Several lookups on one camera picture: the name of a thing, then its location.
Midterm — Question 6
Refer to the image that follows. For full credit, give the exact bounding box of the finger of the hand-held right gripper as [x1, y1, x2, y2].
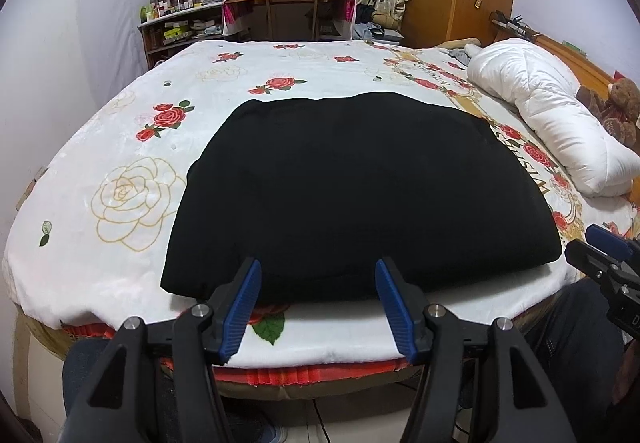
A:
[565, 239, 626, 286]
[585, 224, 633, 261]

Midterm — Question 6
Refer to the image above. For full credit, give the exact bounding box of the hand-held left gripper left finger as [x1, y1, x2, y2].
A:
[57, 257, 263, 443]

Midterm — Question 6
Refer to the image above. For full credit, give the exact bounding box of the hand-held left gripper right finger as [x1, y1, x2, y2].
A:
[375, 257, 578, 443]

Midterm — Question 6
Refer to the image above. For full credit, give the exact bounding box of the black garment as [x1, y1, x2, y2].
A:
[160, 92, 563, 306]

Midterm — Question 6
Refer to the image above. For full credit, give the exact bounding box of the pile of clothes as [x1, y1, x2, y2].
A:
[355, 3, 403, 44]

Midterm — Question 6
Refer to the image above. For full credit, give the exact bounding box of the person's right leg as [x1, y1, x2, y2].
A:
[520, 280, 640, 424]

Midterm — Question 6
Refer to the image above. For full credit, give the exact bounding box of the person's leg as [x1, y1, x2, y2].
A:
[520, 280, 640, 424]
[62, 338, 171, 424]

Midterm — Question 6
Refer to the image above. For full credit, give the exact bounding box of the red striped mattress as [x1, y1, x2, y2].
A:
[57, 320, 421, 386]

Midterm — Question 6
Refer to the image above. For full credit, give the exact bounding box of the person's shoe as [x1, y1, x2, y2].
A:
[245, 418, 289, 443]

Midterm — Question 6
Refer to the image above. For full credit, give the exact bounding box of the brown teddy bear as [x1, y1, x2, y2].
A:
[575, 77, 640, 146]

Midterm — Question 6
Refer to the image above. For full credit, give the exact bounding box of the white duvet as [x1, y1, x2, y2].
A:
[467, 38, 636, 198]

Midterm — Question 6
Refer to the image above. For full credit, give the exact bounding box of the person's left leg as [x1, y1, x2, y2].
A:
[62, 338, 171, 424]

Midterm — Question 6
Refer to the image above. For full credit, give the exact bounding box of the wooden headboard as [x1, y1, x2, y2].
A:
[487, 10, 640, 89]

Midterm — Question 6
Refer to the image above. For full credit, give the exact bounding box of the grey cloth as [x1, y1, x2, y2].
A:
[447, 46, 483, 70]

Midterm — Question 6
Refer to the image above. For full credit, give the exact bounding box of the beige bolster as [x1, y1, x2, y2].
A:
[440, 37, 483, 55]

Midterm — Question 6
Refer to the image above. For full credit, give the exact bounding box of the floral printed blanket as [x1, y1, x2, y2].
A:
[2, 39, 640, 369]

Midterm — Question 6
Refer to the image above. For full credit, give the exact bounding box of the wooden shelf with bottles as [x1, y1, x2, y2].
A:
[137, 3, 226, 70]

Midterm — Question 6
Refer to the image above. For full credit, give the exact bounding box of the pink desk cover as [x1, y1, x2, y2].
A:
[222, 0, 251, 36]

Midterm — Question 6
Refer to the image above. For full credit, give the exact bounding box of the black floor cable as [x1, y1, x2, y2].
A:
[312, 398, 332, 443]

